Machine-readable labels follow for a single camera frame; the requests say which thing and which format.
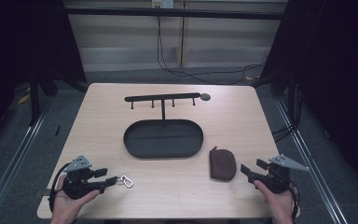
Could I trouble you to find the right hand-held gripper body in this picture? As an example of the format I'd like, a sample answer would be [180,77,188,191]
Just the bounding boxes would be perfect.
[251,154,310,194]

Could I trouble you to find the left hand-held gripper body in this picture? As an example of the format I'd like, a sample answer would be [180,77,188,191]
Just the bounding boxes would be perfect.
[62,154,107,201]

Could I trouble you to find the silver carabiner key ring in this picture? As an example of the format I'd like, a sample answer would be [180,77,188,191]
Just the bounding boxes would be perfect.
[117,175,135,189]

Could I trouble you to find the person's right hand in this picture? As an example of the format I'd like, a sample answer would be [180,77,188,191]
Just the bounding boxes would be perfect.
[254,179,296,224]

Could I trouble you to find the person's left hand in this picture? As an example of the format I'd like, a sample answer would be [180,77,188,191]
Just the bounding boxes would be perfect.
[49,175,102,224]

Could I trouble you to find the brown zip pouch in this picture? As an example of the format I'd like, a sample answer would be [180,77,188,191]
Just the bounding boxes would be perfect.
[209,146,238,182]

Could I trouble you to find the black key rack with tray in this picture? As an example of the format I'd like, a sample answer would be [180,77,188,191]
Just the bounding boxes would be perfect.
[123,91,205,160]

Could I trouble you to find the black metal stand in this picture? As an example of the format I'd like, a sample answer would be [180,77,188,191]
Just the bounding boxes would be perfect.
[286,70,296,127]
[28,69,42,127]

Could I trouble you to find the yellow tape strip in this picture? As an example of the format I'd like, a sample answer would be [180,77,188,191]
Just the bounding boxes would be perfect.
[17,92,32,105]

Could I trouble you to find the dark curtain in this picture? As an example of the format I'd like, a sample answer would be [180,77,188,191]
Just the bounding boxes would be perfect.
[0,0,88,153]
[252,0,358,195]

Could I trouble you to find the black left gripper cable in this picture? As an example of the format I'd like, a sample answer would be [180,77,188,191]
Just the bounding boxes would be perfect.
[48,161,73,214]

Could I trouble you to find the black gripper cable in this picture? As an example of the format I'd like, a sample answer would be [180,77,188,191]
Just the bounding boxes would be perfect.
[48,161,73,214]
[288,180,301,219]

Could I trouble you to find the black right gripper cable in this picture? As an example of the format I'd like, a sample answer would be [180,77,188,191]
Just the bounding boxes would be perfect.
[288,180,301,219]

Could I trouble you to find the black floor cables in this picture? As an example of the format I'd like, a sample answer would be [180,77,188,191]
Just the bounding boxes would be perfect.
[270,123,296,143]

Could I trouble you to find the metal floor rail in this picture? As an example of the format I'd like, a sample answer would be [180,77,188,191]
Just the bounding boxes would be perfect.
[274,98,350,224]
[0,95,56,224]

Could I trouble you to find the black wall cables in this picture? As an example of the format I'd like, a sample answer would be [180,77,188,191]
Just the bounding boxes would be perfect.
[156,16,266,86]

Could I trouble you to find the black horizontal frame bar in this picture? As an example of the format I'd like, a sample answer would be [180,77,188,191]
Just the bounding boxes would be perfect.
[64,7,287,21]

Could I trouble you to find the white wall socket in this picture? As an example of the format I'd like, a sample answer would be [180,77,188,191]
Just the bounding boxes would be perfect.
[151,0,175,9]

